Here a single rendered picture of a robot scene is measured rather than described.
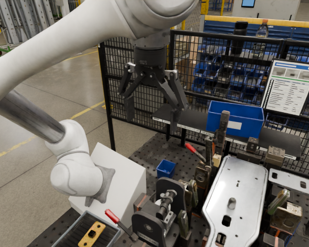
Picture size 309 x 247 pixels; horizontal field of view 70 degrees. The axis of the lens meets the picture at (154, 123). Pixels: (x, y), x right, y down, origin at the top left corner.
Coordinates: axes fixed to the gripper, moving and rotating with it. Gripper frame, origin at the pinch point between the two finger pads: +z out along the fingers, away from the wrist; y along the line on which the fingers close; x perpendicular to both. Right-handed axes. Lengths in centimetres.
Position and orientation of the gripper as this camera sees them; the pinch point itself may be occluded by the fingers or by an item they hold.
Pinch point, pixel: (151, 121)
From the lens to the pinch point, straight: 60.6
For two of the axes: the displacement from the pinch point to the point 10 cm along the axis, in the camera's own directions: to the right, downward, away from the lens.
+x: 4.9, -4.6, 7.4
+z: 0.0, 8.5, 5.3
